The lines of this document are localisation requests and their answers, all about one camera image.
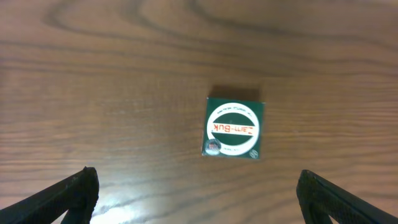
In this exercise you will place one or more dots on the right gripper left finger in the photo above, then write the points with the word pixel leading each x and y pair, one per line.
pixel 76 197

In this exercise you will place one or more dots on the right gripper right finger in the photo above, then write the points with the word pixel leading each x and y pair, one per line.
pixel 322 202

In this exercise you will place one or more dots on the dark green Zam-Buk box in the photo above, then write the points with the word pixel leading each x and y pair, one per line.
pixel 232 128

